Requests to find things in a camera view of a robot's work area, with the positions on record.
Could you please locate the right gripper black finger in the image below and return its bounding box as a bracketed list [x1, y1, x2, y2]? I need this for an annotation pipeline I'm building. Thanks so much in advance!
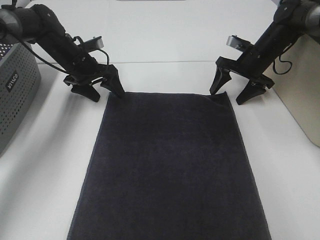
[209, 66, 232, 95]
[236, 81, 266, 105]

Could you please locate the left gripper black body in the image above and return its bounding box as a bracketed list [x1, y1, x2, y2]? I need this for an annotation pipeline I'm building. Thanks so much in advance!
[62, 44, 118, 86]

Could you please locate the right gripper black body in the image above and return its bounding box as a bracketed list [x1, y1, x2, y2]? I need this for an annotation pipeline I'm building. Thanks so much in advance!
[215, 45, 274, 89]

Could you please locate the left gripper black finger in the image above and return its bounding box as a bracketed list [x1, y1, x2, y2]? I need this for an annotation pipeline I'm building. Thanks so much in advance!
[100, 71, 125, 98]
[71, 85, 100, 102]

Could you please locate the dark navy towel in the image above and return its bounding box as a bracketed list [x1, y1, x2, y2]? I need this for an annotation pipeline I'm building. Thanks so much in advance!
[67, 92, 271, 240]

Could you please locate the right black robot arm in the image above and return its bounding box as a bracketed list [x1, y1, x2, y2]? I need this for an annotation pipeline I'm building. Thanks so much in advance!
[209, 0, 320, 105]

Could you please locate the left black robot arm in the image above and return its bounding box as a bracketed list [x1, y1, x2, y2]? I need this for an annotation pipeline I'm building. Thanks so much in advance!
[0, 2, 125, 102]

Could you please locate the beige storage box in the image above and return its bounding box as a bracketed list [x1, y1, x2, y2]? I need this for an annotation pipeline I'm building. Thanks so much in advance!
[264, 35, 320, 146]

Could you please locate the grey perforated plastic basket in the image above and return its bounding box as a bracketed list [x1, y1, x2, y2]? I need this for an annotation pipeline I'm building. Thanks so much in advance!
[0, 43, 41, 154]

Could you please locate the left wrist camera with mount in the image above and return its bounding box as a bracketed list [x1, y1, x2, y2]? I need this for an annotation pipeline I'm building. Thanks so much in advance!
[79, 36, 104, 53]

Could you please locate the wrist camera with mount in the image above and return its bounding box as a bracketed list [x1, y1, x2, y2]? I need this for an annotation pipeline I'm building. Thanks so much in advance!
[226, 35, 253, 52]
[79, 36, 104, 53]

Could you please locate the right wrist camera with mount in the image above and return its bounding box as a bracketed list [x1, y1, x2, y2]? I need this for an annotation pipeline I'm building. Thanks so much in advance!
[226, 35, 253, 52]

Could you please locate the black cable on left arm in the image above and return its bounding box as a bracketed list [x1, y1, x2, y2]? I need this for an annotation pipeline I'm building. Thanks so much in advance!
[0, 14, 111, 76]

